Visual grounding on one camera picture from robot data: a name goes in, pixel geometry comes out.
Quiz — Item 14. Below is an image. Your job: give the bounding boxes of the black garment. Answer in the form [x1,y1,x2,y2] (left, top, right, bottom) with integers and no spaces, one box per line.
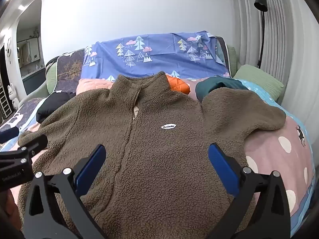
[36,91,76,123]

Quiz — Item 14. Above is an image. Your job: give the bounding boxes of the pink quilt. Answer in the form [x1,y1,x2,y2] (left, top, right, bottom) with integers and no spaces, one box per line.
[76,78,117,95]

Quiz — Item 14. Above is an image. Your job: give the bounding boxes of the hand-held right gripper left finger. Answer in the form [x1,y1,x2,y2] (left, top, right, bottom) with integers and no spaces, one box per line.
[21,144,107,239]

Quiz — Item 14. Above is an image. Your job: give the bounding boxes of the orange quilted jacket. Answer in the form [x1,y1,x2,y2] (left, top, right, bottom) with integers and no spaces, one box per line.
[166,74,191,95]

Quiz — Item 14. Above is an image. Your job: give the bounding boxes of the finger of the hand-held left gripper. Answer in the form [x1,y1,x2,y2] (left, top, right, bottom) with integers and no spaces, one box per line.
[0,135,48,167]

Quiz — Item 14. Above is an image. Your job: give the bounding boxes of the white pleated curtain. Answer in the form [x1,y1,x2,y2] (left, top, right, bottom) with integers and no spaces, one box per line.
[229,0,319,120]

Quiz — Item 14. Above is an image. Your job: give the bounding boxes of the green pillow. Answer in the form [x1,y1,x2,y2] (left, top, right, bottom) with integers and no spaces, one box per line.
[233,64,285,102]

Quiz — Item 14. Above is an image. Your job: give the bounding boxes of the dark blue cloth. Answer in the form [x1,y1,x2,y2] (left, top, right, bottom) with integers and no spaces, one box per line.
[0,126,20,142]

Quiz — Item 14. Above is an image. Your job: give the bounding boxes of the white wall decoration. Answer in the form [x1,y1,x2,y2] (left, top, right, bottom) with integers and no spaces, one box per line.
[5,38,13,65]

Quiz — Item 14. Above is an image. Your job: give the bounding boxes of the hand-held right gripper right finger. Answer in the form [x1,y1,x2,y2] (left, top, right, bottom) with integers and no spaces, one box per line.
[207,143,292,239]

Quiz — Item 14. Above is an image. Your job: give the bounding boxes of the blue tree-print sheet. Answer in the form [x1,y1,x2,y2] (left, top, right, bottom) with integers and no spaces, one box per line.
[81,31,231,81]

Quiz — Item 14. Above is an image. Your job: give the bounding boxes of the white ladder rack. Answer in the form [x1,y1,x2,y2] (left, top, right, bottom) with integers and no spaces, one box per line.
[0,80,13,120]

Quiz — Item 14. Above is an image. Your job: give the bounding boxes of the white cat figurine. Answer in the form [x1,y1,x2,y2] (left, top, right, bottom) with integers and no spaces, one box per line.
[7,84,20,110]

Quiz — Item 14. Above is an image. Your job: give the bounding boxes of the dark green garment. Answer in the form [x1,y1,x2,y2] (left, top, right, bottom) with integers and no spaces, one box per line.
[195,76,250,102]

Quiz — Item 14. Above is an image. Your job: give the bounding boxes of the black floor lamp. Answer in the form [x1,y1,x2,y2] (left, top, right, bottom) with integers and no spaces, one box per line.
[254,0,268,70]

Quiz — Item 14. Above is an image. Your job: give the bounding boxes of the brown fleece jacket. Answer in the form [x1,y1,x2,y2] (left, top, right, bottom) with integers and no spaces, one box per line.
[18,71,287,239]

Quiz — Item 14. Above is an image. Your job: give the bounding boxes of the pink polka-dot blanket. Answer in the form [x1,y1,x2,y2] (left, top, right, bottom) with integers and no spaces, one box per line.
[184,78,315,229]

